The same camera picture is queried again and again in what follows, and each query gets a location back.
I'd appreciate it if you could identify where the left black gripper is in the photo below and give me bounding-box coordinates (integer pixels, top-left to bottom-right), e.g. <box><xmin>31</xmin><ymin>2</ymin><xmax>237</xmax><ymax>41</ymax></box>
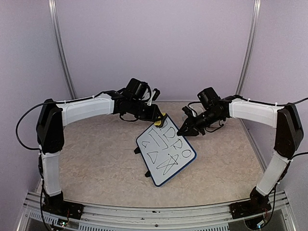
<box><xmin>130</xmin><ymin>98</ymin><xmax>164</xmax><ymax>122</ymax></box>

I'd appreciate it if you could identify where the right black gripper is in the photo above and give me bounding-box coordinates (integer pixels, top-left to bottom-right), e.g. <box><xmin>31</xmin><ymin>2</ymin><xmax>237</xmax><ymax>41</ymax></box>
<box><xmin>177</xmin><ymin>108</ymin><xmax>223</xmax><ymax>136</ymax></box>

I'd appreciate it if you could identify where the yellow whiteboard eraser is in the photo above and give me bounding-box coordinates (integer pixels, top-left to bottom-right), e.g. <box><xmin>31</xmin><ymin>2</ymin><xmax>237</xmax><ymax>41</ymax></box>
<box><xmin>154</xmin><ymin>113</ymin><xmax>167</xmax><ymax>128</ymax></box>

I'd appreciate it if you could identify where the blue-framed whiteboard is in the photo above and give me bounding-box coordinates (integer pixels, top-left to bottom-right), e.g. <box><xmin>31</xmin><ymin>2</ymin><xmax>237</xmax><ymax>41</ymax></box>
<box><xmin>134</xmin><ymin>115</ymin><xmax>197</xmax><ymax>187</ymax></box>

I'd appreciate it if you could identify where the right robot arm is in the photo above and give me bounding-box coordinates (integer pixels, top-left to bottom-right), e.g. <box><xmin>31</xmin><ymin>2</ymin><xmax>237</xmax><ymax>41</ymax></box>
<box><xmin>177</xmin><ymin>88</ymin><xmax>304</xmax><ymax>218</ymax></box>

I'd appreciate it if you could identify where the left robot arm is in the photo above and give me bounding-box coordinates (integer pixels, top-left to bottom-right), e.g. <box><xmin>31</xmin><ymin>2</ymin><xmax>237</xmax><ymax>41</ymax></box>
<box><xmin>36</xmin><ymin>88</ymin><xmax>166</xmax><ymax>214</ymax></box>

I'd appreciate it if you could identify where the blue striped plate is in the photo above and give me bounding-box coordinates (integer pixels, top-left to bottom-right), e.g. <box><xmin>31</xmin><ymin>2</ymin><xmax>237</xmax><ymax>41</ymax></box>
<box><xmin>218</xmin><ymin>119</ymin><xmax>227</xmax><ymax>128</ymax></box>

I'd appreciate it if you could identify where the back aluminium table rail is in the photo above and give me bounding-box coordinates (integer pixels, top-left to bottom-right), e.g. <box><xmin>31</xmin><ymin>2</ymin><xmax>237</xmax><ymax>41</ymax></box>
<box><xmin>155</xmin><ymin>100</ymin><xmax>198</xmax><ymax>103</ymax></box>

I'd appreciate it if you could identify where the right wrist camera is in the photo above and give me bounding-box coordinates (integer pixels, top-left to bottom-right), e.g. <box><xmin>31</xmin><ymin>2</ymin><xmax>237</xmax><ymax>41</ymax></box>
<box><xmin>182</xmin><ymin>87</ymin><xmax>220</xmax><ymax>117</ymax></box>

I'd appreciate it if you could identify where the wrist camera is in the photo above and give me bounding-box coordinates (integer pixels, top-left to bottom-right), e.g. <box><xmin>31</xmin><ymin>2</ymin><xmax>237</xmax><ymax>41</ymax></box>
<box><xmin>182</xmin><ymin>87</ymin><xmax>220</xmax><ymax>117</ymax></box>
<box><xmin>122</xmin><ymin>78</ymin><xmax>160</xmax><ymax>106</ymax></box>

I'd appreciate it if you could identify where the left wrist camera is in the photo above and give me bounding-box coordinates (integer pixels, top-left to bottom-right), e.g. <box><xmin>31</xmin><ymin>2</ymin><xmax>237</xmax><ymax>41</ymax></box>
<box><xmin>122</xmin><ymin>78</ymin><xmax>160</xmax><ymax>106</ymax></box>

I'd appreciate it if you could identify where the right side table rail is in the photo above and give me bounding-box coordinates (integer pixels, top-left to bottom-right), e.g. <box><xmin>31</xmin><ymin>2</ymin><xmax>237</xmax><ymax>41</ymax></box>
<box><xmin>239</xmin><ymin>119</ymin><xmax>271</xmax><ymax>173</ymax></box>

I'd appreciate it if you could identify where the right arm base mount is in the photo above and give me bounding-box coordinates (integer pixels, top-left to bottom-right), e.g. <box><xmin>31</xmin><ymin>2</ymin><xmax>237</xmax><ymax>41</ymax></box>
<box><xmin>229</xmin><ymin>200</ymin><xmax>272</xmax><ymax>219</ymax></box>

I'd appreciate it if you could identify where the right aluminium frame post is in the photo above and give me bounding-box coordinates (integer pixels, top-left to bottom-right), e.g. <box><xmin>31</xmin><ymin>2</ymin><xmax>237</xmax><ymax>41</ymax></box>
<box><xmin>236</xmin><ymin>0</ymin><xmax>261</xmax><ymax>95</ymax></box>

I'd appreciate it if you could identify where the aluminium frame post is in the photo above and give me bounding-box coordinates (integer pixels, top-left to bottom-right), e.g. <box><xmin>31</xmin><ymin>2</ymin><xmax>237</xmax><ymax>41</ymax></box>
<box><xmin>48</xmin><ymin>0</ymin><xmax>77</xmax><ymax>99</ymax></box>
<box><xmin>236</xmin><ymin>0</ymin><xmax>261</xmax><ymax>95</ymax></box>

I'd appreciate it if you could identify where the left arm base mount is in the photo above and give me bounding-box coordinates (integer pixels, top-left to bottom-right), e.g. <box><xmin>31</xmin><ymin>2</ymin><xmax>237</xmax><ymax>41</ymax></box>
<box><xmin>42</xmin><ymin>201</ymin><xmax>84</xmax><ymax>220</ymax></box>

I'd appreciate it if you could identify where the left aluminium frame post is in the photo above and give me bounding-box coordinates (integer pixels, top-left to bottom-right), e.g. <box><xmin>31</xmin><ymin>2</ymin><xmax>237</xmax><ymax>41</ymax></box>
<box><xmin>48</xmin><ymin>0</ymin><xmax>77</xmax><ymax>99</ymax></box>

